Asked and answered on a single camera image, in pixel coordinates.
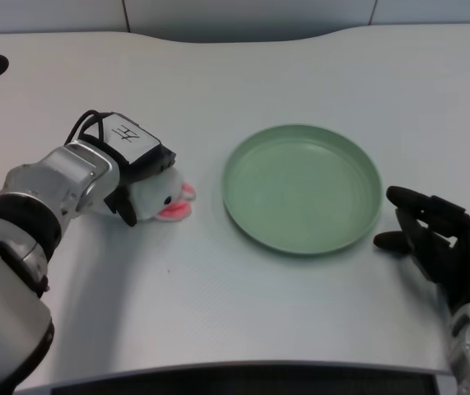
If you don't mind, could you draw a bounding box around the green round plate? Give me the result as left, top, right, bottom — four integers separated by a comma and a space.
221, 124, 384, 257

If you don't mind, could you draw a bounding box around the black robot torso front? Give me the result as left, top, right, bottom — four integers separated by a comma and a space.
49, 364, 440, 395

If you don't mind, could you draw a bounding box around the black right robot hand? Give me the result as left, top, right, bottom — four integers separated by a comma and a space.
373, 185, 470, 318

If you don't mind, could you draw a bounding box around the white rabbit doll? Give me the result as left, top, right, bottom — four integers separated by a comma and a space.
96, 167, 198, 225

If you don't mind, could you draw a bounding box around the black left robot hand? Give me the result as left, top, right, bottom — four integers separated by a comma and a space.
78, 110, 177, 227

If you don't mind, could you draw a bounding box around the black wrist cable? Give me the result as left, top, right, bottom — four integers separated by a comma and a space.
64, 109, 110, 145

